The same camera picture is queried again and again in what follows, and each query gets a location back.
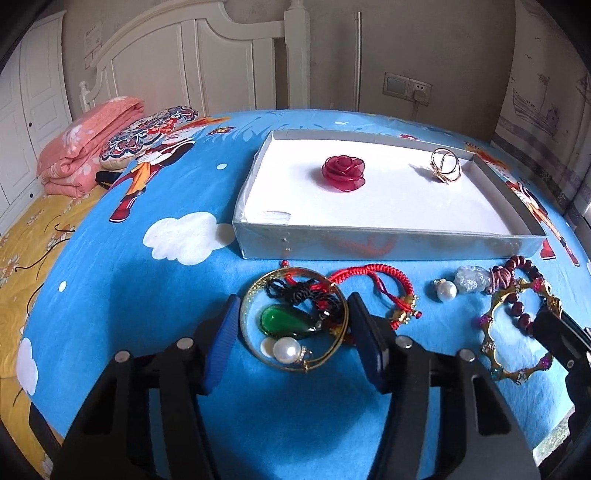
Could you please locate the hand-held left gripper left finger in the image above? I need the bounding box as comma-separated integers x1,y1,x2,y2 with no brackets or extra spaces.
51,294,243,480

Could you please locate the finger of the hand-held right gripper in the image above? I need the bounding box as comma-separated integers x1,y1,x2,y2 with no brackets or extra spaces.
533,308,591,371

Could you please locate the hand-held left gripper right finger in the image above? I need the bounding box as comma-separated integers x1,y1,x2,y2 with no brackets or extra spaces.
346,292,541,480

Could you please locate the dark red bead bracelet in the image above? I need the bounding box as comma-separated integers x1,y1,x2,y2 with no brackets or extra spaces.
492,255,561,333

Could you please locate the gold bamboo link bracelet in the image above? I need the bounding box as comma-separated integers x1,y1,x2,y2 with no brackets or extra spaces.
478,279,561,384

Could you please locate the white pearl with rhinestone setting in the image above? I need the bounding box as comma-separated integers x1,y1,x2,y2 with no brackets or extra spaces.
263,337,315,370

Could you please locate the green pendant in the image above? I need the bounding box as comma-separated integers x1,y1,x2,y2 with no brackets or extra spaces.
260,277,345,340

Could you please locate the thin gold bangle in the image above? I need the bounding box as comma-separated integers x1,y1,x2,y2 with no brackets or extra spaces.
240,269,352,372

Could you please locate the red braided cord bracelet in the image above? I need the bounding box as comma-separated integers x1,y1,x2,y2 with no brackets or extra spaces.
283,261,423,330

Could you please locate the white pearl with gold cap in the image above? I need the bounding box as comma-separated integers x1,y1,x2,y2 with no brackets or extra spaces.
433,278,458,303

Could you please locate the pale stone pendant pink knot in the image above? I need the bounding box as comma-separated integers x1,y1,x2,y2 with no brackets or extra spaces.
455,265,513,295

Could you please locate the grey cardboard tray box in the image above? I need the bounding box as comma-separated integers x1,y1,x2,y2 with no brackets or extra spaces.
232,130,550,264

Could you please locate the blue cartoon printed blanket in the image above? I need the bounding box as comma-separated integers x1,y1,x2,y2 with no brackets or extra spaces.
18,109,591,480

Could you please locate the red rose brooch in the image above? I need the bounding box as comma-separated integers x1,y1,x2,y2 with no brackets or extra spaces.
322,155,369,189

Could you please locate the yellow floral bedsheet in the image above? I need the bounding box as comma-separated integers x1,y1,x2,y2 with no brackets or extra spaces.
0,185,121,480

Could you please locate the patterned pillow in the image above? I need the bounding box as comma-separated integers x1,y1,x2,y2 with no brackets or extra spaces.
99,106,200,171

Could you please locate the ship print curtain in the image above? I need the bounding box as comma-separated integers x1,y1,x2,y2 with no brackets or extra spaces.
492,0,591,220

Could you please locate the pink folded quilt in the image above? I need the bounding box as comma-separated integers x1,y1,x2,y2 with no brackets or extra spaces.
36,96,145,200

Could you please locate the metal pipe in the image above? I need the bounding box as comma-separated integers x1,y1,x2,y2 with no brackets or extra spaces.
353,11,363,112

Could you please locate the white wooden headboard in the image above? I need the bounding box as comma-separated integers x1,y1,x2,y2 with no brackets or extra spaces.
78,0,311,116

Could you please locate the white wardrobe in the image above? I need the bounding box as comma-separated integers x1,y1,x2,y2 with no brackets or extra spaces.
0,11,75,232

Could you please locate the gold double ring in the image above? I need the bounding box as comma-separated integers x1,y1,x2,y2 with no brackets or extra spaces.
429,148,462,184

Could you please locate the wall socket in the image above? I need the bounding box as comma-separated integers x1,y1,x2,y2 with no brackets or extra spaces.
407,78,432,103

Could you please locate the wall switch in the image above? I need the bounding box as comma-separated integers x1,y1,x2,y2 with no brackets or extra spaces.
383,72,409,99

